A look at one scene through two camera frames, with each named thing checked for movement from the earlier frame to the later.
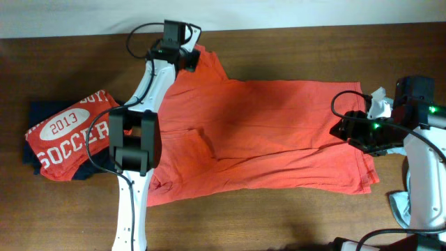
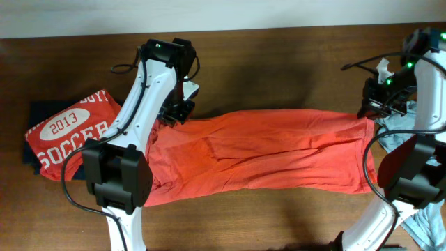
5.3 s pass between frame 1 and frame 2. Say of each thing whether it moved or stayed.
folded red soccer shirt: stayed
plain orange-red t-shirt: moved
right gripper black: moved
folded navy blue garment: stayed
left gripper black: moved
